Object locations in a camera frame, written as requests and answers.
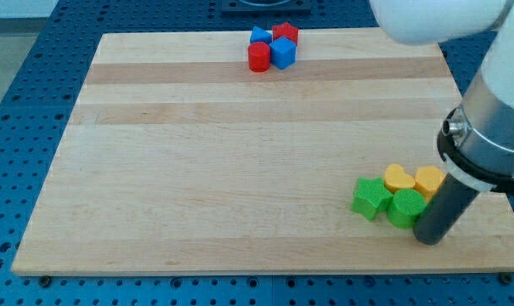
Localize green star block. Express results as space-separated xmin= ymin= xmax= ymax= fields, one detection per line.
xmin=350 ymin=178 xmax=393 ymax=221

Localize green cylinder block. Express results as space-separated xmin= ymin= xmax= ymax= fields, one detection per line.
xmin=387 ymin=189 xmax=426 ymax=229

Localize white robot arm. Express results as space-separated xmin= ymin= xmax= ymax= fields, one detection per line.
xmin=370 ymin=0 xmax=514 ymax=245

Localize blue cube block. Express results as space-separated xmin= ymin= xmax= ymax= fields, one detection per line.
xmin=269 ymin=37 xmax=297 ymax=70

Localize yellow heart block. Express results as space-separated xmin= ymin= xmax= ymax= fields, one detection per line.
xmin=383 ymin=163 xmax=415 ymax=194

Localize yellow hexagon block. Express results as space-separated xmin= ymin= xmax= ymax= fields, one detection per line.
xmin=415 ymin=166 xmax=446 ymax=202

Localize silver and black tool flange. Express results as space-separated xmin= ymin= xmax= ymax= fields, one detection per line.
xmin=437 ymin=72 xmax=514 ymax=196

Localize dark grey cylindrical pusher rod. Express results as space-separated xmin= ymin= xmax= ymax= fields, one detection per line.
xmin=413 ymin=174 xmax=480 ymax=246

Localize red star block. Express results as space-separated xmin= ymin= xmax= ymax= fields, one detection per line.
xmin=272 ymin=22 xmax=299 ymax=45

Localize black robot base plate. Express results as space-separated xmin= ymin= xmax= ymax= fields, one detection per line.
xmin=219 ymin=0 xmax=313 ymax=15

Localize blue triangle block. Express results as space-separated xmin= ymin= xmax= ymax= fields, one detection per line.
xmin=249 ymin=26 xmax=273 ymax=44

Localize wooden board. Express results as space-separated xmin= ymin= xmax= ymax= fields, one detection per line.
xmin=12 ymin=28 xmax=514 ymax=276

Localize red cylinder block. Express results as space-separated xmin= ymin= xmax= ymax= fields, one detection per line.
xmin=247 ymin=42 xmax=271 ymax=72

